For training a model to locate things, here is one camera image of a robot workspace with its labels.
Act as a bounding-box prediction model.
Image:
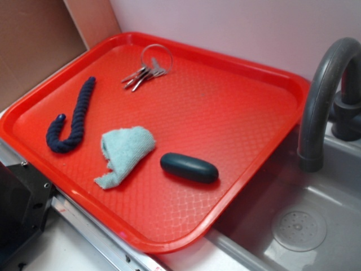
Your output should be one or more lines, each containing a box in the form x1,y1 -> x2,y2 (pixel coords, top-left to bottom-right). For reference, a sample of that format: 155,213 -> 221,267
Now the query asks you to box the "aluminium frame rail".
0,138 -> 181,271

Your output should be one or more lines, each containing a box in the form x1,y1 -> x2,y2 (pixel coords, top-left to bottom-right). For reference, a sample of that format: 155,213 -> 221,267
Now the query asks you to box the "navy blue rope piece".
46,76 -> 96,155

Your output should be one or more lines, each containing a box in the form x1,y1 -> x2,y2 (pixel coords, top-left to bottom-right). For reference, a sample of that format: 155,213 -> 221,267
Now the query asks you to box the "dark green plastic pickle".
160,152 -> 219,184

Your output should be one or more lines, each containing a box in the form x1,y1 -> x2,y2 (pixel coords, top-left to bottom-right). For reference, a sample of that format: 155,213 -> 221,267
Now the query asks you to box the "grey plastic faucet spout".
297,37 -> 360,172

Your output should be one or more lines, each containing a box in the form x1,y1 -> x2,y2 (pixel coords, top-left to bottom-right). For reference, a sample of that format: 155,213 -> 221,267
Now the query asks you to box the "grey plastic sink basin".
207,129 -> 360,270

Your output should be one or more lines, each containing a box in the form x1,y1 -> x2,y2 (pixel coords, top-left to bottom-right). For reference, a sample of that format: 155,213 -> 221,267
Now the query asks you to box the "grey faucet handle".
329,91 -> 360,141

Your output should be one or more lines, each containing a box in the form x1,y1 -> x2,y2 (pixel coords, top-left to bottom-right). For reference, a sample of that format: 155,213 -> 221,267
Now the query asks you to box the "metal key ring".
141,44 -> 174,75

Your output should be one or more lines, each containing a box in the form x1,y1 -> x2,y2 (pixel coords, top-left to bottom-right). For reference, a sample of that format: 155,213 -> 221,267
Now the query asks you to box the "brown cardboard panel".
1,1 -> 121,110

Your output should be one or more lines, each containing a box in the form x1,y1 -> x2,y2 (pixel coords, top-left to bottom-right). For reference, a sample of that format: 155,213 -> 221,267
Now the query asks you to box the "light blue cloth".
94,126 -> 156,190

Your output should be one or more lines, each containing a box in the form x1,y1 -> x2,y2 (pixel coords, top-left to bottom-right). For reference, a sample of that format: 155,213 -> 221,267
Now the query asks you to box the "red plastic tray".
1,33 -> 310,254

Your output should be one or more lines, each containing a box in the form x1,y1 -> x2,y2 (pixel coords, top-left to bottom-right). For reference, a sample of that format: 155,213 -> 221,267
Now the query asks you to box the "silver keys bunch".
121,57 -> 168,92

